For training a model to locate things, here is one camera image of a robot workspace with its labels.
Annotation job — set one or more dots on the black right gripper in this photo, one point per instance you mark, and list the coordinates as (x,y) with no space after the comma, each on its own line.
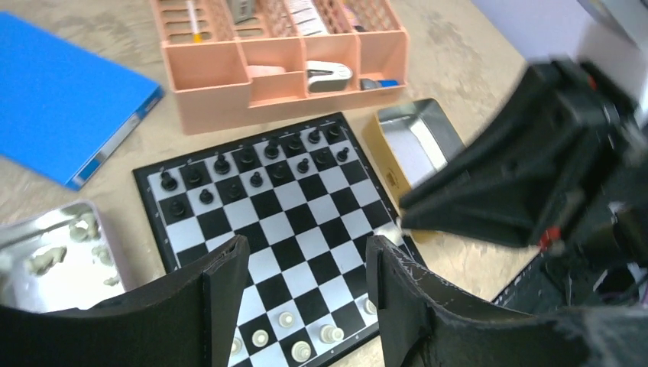
(562,166)

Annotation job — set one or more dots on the black and white chessboard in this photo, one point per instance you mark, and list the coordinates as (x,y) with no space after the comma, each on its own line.
(307,199)

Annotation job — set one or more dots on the yellow tipped pen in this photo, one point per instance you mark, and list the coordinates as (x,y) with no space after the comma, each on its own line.
(194,23)

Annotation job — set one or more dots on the gold empty tin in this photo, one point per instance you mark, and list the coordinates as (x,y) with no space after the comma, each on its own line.
(409,143)

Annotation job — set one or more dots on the peach desk organizer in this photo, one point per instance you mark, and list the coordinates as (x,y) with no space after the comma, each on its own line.
(213,90)

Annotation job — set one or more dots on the silver tin with white pieces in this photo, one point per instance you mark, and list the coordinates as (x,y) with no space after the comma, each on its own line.
(69,257)

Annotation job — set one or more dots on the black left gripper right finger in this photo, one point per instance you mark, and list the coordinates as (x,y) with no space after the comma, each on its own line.
(424,320)

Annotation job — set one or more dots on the teal small box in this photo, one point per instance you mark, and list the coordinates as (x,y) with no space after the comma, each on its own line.
(241,10)

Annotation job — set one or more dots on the pink eraser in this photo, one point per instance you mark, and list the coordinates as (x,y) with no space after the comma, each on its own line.
(256,71)

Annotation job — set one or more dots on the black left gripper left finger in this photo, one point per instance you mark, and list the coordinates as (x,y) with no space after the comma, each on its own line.
(185,318)

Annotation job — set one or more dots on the white stapler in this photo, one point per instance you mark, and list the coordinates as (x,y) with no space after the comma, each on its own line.
(327,77)

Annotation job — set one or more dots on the white chess pawn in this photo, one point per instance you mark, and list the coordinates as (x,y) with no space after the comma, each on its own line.
(286,319)

